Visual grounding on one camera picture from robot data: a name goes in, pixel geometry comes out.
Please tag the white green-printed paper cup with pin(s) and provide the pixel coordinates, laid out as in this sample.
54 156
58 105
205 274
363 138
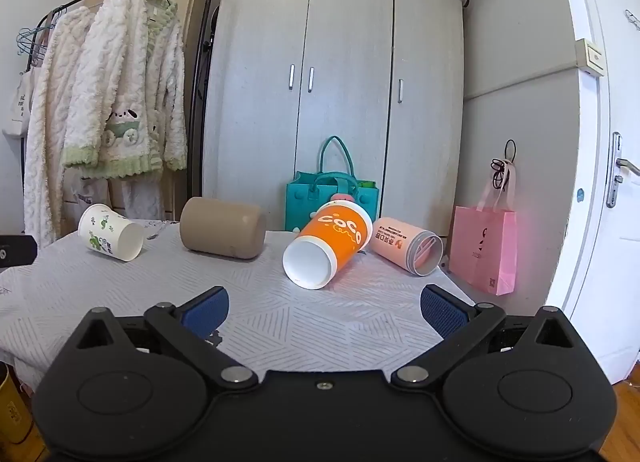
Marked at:
104 231

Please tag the white canvas tote bag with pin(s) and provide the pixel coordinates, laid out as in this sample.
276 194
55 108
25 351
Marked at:
14 123

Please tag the beige tan cup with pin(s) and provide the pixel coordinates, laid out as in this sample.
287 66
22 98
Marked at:
229 229

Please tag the teal tote bag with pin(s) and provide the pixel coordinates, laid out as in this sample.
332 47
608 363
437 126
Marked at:
309 191

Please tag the silver door handle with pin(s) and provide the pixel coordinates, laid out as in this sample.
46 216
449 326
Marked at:
617 164

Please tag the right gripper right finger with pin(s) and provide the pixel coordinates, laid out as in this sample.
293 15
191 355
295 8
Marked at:
463 329

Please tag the white door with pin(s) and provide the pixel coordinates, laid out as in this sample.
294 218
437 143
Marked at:
600 294

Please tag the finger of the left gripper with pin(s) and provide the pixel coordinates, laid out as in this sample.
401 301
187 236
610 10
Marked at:
17 250

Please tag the pink paper shopping bag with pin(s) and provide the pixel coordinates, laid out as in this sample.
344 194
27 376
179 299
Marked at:
484 239

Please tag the wall light switch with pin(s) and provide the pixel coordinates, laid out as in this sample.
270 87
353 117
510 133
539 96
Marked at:
589 58

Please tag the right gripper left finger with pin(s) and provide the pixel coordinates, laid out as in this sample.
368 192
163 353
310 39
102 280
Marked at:
187 328

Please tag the white fleece green-trim jacket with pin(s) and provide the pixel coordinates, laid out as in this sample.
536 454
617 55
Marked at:
126 114

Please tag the grey three-door wardrobe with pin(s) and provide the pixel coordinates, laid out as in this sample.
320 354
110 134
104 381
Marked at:
373 86

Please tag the black clothes rack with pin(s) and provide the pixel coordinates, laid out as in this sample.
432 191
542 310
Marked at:
194 126

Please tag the orange coco paper cup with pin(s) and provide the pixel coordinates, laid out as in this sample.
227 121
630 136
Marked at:
338 230

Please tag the white fleece long robe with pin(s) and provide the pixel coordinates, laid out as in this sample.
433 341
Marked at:
44 171

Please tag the pink paper cup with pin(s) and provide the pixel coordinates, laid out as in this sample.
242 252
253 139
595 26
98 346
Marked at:
417 250

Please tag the white patterned tablecloth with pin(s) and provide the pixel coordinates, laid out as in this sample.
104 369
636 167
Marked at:
368 318

